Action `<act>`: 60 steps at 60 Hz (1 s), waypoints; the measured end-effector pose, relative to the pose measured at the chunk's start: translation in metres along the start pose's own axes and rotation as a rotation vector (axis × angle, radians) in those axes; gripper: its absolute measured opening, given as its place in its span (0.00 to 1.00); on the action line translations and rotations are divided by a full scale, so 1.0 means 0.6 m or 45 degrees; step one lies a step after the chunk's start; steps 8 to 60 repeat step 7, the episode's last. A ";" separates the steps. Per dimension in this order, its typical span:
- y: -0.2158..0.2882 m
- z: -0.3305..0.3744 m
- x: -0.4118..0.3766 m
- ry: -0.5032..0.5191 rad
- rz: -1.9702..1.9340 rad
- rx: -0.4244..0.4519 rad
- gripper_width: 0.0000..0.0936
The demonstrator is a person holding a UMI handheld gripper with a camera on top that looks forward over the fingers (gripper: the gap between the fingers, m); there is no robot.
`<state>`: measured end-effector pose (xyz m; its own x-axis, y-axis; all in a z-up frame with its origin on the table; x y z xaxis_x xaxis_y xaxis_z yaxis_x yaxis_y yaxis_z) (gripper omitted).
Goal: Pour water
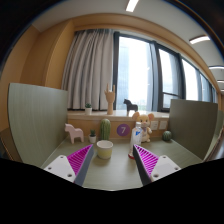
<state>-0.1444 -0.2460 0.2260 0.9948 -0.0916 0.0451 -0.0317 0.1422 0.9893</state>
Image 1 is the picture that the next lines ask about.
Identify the black horse figurine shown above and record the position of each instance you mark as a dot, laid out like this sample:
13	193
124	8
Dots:
130	106

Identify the round green cactus ornament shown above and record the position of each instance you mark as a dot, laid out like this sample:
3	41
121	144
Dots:
167	135

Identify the white wall socket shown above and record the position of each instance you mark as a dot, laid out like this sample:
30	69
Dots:
154	125
163	125

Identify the beige pleated curtain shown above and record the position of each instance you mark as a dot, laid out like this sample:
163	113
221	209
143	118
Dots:
88	70

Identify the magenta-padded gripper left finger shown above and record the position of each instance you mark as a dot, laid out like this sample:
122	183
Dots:
66	165

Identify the mouse plush toy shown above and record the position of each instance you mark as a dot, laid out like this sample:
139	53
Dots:
146	123

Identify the dark-framed window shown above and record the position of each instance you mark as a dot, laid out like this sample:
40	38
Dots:
133	73

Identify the small plant in white pot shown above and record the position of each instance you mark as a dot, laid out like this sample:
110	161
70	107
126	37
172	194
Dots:
92	139
88	110

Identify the cream white cup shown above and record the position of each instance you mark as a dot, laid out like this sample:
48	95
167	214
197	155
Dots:
104	150

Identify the clear plastic drink bottle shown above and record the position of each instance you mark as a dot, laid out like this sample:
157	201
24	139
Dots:
136	136

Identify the round purple number sign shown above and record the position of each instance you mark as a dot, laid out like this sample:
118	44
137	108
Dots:
123	129

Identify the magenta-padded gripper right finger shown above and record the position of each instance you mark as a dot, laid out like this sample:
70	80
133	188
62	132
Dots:
156	165

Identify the wooden hand model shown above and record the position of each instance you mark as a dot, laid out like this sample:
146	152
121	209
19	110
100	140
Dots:
110	100

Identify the tall green cactus ornament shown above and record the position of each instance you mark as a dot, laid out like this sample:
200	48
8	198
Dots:
105	130

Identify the green desk partition panel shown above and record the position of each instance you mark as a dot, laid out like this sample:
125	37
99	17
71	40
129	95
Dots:
36	123
193	126

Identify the pink horse figurine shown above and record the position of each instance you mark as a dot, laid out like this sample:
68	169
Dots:
74	132

